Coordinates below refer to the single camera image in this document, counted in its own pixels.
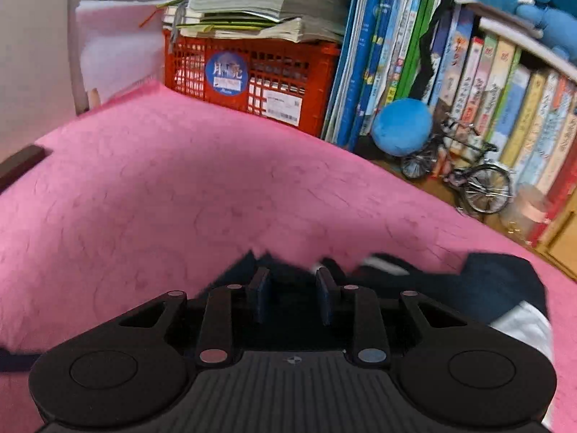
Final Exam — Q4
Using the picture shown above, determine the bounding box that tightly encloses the white paper stack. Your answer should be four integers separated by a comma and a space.
74, 0, 165, 106

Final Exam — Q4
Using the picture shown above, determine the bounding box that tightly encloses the row of assorted paperback books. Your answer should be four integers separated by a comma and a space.
428, 6, 577, 246

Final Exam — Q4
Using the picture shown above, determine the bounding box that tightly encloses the wooden drawer organizer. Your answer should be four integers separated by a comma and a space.
536, 212, 577, 271

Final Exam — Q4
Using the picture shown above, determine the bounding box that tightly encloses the red plastic crate with sticker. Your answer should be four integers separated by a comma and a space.
163, 29, 341, 136

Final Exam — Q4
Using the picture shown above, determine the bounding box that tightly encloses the clear jar with pink lid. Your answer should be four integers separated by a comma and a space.
500, 185, 553, 242

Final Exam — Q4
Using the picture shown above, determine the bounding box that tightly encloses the white shelf board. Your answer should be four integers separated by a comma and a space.
455, 0, 577, 84

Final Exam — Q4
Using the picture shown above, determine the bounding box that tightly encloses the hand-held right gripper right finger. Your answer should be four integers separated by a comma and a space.
316, 268, 467, 365

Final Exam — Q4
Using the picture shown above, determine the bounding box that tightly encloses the dark wooden bar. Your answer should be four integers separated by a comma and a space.
0, 144, 48, 192

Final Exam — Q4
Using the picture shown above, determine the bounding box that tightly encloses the pink rabbit print blanket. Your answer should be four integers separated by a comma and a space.
0, 79, 577, 433

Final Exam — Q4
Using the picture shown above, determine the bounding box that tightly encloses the white and navy jacket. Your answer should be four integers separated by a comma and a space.
216, 250, 555, 362

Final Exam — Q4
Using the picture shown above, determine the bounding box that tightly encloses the black strap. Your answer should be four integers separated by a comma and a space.
408, 0, 452, 100

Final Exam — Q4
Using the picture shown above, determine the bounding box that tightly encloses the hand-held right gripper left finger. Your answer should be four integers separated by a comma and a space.
119, 268, 271, 365

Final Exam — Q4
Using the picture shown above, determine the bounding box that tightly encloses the model bicycle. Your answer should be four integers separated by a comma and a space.
400, 117, 515, 216

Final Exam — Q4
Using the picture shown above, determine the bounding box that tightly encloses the row of thin blue books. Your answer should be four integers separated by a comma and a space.
321, 0, 445, 150

